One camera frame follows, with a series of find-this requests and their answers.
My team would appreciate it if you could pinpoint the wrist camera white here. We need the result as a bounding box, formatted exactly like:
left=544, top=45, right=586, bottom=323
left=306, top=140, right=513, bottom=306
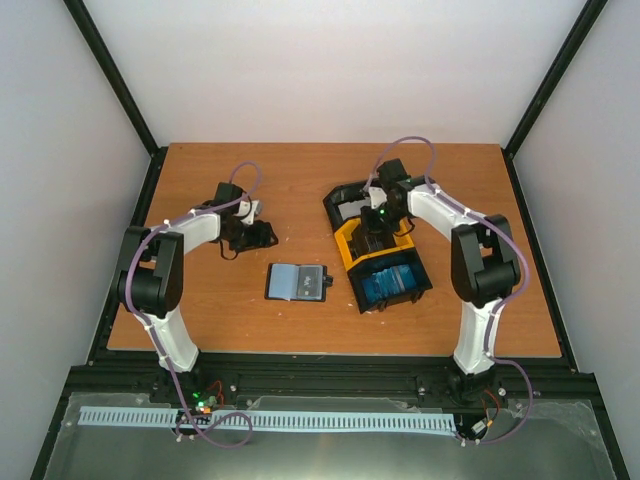
left=236, top=200, right=263, bottom=226
left=367, top=186, right=387, bottom=210

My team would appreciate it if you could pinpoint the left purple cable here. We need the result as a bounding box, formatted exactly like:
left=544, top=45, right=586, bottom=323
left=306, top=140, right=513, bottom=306
left=125, top=161, right=264, bottom=416

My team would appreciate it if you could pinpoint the black cards stack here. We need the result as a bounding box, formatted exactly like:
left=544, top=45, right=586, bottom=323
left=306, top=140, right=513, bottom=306
left=349, top=229, right=396, bottom=259

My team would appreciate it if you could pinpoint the blue cards stack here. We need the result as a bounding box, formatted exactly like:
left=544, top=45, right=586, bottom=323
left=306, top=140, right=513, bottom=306
left=362, top=264, right=417, bottom=302

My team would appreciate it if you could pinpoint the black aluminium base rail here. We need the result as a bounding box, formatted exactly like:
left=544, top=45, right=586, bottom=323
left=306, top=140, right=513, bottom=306
left=64, top=352, right=599, bottom=411

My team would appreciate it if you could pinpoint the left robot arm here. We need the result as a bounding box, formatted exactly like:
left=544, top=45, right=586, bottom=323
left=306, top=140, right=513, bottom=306
left=111, top=182, right=278, bottom=403

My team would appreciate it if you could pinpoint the light blue cable duct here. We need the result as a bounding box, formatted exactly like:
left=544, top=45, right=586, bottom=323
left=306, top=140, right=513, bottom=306
left=77, top=406, right=456, bottom=436

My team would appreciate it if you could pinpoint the black frame post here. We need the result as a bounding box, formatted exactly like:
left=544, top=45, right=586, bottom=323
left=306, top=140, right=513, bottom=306
left=62, top=0, right=169, bottom=156
left=502, top=0, right=608, bottom=161

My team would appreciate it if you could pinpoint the green led circuit board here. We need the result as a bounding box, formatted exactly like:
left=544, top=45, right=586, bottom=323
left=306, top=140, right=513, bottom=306
left=192, top=392, right=225, bottom=414

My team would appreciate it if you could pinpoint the left black frame post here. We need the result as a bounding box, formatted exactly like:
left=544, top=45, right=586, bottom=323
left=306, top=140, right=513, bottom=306
left=62, top=0, right=169, bottom=156

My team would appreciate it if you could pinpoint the white cards stack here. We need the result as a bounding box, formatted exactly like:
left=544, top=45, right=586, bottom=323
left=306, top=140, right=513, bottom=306
left=338, top=198, right=370, bottom=218

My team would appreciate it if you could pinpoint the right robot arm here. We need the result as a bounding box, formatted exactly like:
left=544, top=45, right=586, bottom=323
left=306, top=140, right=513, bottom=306
left=362, top=159, right=529, bottom=403

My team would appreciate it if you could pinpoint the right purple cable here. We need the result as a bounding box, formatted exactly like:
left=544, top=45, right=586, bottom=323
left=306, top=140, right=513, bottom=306
left=364, top=135, right=534, bottom=444

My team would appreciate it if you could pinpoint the purple cable loop bottom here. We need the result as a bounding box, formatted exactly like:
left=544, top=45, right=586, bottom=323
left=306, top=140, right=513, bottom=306
left=174, top=409, right=254, bottom=449

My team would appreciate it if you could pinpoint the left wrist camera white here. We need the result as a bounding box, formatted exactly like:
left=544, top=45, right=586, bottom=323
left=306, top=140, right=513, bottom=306
left=236, top=200, right=263, bottom=226

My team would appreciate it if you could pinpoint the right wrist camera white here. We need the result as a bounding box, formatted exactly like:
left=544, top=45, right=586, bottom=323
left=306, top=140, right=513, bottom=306
left=367, top=186, right=387, bottom=210

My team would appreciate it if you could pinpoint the black bin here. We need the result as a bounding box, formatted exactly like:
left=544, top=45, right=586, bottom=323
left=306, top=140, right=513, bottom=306
left=347, top=248, right=433, bottom=314
left=322, top=181, right=371, bottom=232

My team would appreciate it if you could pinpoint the black leather card holder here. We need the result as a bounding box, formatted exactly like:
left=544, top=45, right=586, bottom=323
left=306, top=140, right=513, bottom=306
left=264, top=263, right=333, bottom=302

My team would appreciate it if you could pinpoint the right black frame post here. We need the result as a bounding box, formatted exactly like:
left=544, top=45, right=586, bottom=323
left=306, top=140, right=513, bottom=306
left=502, top=0, right=608, bottom=161

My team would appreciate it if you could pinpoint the yellow bin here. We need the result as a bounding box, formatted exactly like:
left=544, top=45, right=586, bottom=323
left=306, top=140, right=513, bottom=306
left=333, top=218, right=415, bottom=272

